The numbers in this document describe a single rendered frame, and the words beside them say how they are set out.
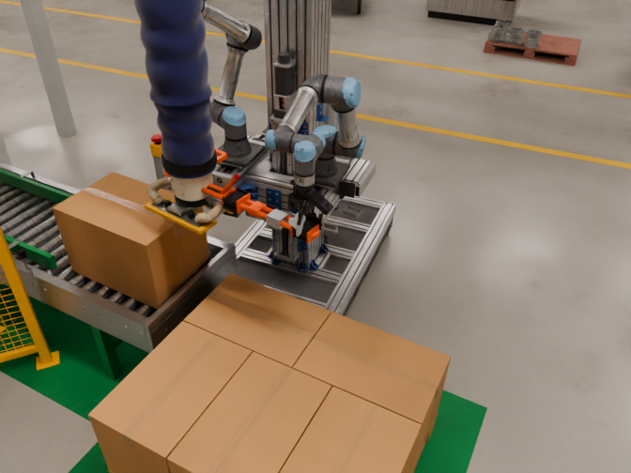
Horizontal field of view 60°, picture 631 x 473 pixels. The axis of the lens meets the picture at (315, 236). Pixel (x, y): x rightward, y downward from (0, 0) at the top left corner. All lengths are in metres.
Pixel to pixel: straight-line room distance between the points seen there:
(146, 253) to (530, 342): 2.27
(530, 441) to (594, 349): 0.84
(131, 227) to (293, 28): 1.19
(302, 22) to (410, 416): 1.80
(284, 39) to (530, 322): 2.23
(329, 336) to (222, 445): 0.70
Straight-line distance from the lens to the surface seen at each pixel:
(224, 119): 2.91
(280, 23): 2.79
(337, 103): 2.35
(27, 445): 3.20
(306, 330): 2.63
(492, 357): 3.42
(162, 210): 2.49
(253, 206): 2.23
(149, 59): 2.18
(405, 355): 2.57
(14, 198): 3.92
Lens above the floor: 2.45
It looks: 37 degrees down
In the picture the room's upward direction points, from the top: 1 degrees clockwise
